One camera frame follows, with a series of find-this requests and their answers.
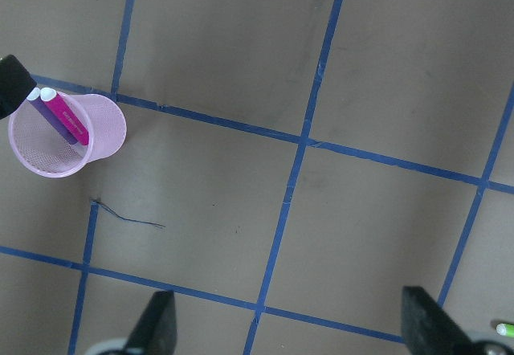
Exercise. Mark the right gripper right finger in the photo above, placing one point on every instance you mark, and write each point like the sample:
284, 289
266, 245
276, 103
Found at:
427, 329

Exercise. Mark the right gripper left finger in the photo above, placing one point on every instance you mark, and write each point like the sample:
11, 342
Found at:
154, 333

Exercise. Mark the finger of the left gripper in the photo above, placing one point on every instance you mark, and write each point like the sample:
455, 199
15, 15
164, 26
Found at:
16, 85

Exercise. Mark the purple marker pen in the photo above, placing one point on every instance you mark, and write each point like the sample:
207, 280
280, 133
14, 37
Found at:
34, 99

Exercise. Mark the pink marker pen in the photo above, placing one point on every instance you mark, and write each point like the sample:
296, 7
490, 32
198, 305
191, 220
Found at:
63, 112

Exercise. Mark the pink mesh cup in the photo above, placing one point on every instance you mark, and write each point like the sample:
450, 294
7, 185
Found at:
44, 150

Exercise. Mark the green marker pen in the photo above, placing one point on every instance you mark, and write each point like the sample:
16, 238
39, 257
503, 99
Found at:
505, 330

